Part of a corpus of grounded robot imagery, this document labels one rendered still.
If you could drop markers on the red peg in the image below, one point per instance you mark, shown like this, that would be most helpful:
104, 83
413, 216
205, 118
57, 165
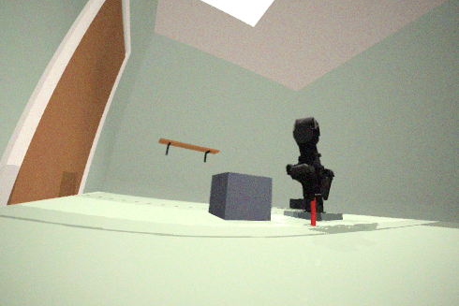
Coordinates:
313, 212

